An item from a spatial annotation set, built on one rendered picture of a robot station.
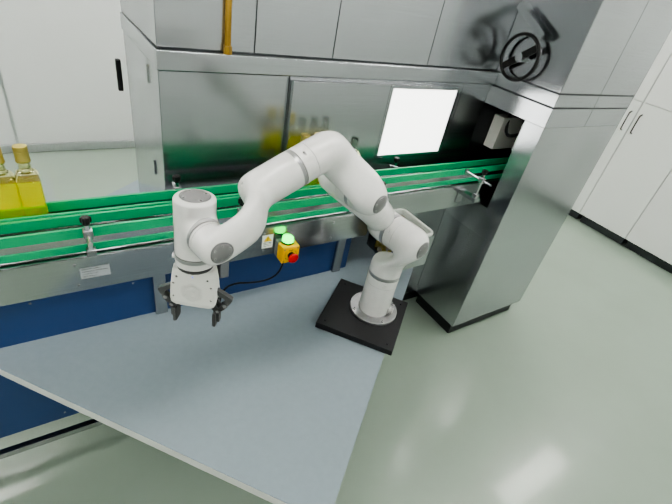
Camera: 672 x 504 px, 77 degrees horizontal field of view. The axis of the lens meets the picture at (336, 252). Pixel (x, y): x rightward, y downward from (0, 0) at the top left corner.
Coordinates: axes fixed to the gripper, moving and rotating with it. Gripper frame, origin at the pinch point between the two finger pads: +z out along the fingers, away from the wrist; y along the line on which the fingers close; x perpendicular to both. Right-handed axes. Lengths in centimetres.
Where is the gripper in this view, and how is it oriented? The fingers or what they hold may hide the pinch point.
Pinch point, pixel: (196, 316)
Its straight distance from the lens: 106.0
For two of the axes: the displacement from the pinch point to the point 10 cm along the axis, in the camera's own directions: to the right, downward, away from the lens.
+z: -1.6, 8.4, 5.2
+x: 0.5, -5.2, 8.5
